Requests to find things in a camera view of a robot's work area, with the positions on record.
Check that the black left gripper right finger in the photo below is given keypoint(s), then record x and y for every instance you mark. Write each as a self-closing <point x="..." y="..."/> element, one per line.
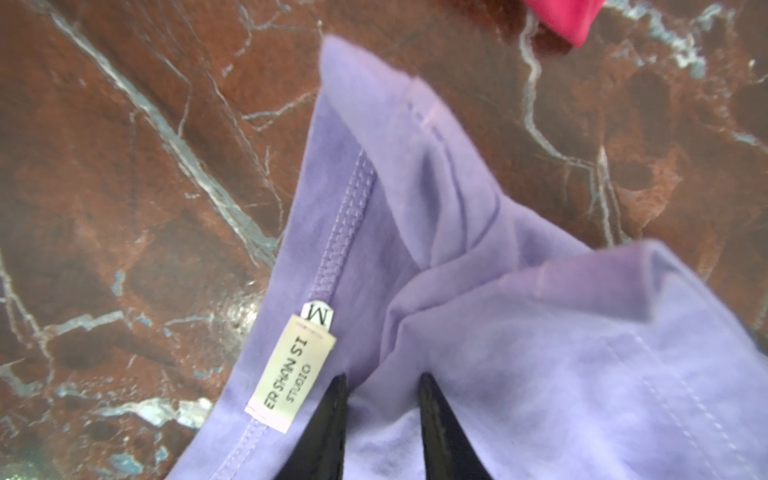
<point x="448" y="453"/>

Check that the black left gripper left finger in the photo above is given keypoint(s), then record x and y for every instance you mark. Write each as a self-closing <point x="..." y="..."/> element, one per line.
<point x="319" y="452"/>

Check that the purple printed t-shirt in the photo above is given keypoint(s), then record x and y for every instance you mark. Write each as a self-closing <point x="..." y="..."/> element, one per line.
<point x="404" y="262"/>

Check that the folded magenta t-shirt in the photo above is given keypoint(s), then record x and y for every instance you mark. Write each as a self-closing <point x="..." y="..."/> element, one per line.
<point x="569" y="19"/>

